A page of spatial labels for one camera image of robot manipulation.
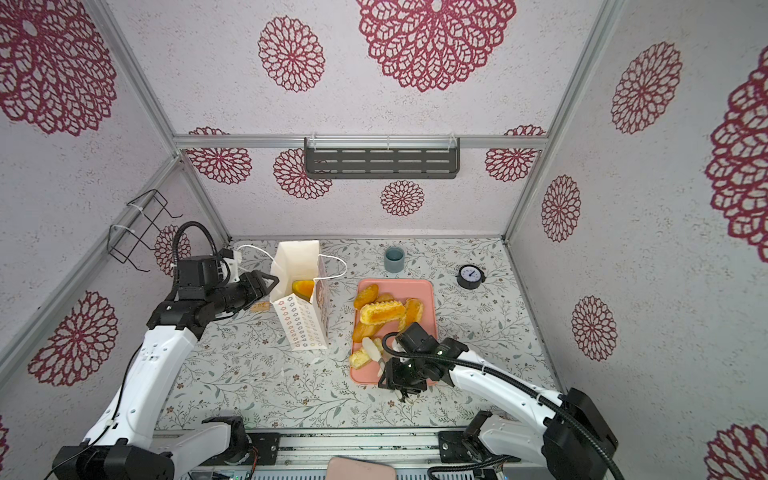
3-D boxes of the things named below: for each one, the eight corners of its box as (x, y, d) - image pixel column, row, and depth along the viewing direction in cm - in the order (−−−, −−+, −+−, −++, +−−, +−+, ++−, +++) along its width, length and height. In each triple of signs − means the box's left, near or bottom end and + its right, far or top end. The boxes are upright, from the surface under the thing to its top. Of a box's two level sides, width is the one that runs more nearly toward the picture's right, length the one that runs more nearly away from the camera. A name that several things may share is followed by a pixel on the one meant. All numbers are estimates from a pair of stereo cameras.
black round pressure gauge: (458, 289, 107) (460, 283, 105) (454, 270, 113) (456, 264, 110) (484, 289, 107) (487, 283, 105) (479, 270, 113) (482, 264, 110)
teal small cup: (384, 272, 113) (384, 261, 108) (384, 257, 117) (384, 246, 112) (404, 272, 113) (405, 261, 108) (403, 257, 117) (404, 246, 112)
